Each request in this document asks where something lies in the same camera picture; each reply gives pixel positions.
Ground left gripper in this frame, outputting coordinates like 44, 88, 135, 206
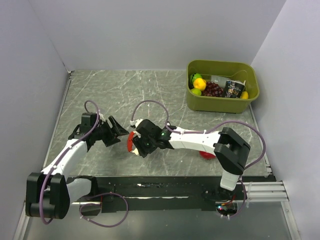
92, 115, 129, 147

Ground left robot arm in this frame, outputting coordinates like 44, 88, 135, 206
25, 112, 129, 220

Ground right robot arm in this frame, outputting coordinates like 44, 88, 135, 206
130, 119, 251, 200

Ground red dragon fruit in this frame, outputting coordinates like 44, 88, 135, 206
199, 151, 216, 160

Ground green lime lower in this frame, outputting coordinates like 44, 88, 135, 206
191, 88, 202, 96

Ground green lime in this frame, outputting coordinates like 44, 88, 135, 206
191, 88, 202, 96
189, 73, 203, 84

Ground yellow lemon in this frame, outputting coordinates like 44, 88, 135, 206
193, 77, 207, 91

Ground green lime upper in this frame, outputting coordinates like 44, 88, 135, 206
189, 73, 203, 84

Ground dark red grape bunch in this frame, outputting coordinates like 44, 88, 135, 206
201, 81, 224, 97

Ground black drink carton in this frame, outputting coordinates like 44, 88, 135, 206
221, 80, 245, 99

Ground small yellow fruit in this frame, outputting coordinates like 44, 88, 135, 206
240, 91, 249, 100

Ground olive green plastic bin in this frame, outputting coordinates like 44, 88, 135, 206
186, 59, 260, 114

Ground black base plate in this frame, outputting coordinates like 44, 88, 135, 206
79, 176, 247, 213

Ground aluminium frame rail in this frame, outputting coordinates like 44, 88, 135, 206
14, 182, 291, 240

